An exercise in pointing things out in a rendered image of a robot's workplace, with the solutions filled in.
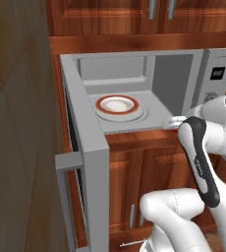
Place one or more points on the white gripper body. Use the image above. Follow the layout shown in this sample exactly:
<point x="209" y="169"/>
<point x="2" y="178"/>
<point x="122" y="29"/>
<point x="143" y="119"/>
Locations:
<point x="174" y="122"/>

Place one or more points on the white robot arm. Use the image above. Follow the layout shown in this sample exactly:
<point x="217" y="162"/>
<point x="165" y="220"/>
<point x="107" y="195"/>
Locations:
<point x="170" y="213"/>

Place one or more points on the grey microwave oven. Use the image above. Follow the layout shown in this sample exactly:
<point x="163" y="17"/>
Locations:
<point x="170" y="82"/>

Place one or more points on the red-rimmed white plate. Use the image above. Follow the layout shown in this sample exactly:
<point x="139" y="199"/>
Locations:
<point x="117" y="105"/>

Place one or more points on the grey microwave door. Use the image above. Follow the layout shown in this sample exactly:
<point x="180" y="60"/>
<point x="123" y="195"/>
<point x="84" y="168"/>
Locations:
<point x="92" y="154"/>

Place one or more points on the wooden base cupboard door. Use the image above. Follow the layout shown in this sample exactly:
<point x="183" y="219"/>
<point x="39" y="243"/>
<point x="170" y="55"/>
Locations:
<point x="164" y="167"/>
<point x="123" y="187"/>

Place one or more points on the wooden drawer front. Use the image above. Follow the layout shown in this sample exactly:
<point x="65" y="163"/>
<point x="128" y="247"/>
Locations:
<point x="128" y="237"/>

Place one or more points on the wooden wall cupboard door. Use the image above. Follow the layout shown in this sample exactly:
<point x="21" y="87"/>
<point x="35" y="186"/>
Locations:
<point x="206" y="14"/>
<point x="101" y="16"/>

